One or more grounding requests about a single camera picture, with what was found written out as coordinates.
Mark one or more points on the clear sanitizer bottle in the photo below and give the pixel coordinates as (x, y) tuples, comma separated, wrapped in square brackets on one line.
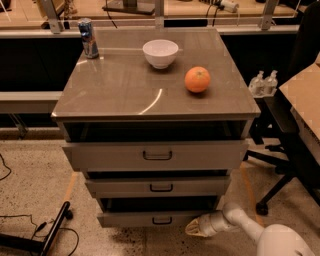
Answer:
[(256, 84), (270, 83)]

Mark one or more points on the black office chair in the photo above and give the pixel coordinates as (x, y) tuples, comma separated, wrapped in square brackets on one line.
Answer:
[(276, 119)]

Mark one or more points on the grey drawer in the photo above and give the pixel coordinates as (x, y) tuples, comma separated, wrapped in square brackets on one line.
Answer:
[(155, 156), (154, 211), (158, 187)]

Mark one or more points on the right clear sanitizer bottle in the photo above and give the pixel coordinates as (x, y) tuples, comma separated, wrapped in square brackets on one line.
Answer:
[(270, 83)]

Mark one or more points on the white ceramic bowl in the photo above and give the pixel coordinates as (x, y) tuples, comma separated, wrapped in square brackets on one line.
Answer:
[(160, 53)]

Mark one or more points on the grey top drawer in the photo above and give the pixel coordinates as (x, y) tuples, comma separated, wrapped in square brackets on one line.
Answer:
[(155, 156)]

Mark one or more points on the grey drawer cabinet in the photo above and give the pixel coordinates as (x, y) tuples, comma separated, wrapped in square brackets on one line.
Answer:
[(120, 97)]

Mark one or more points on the grey middle drawer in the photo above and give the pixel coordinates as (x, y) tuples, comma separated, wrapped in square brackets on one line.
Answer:
[(158, 187)]

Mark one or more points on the blue silver drink can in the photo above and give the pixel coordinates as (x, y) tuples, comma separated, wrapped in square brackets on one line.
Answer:
[(88, 39)]

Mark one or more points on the orange fruit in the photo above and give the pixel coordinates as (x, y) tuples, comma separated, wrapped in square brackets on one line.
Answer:
[(197, 79)]

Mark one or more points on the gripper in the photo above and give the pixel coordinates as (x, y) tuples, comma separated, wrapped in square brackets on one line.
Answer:
[(210, 224)]

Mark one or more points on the grey bottom drawer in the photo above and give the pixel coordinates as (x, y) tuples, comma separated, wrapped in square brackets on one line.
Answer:
[(154, 211)]

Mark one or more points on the grey metal bench rail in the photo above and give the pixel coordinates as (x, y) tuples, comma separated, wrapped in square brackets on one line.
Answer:
[(28, 102)]

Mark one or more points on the left clear sanitizer bottle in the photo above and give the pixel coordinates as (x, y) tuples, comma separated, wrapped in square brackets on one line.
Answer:
[(256, 84)]

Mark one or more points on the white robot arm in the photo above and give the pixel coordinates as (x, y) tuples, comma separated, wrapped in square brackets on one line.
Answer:
[(274, 240)]

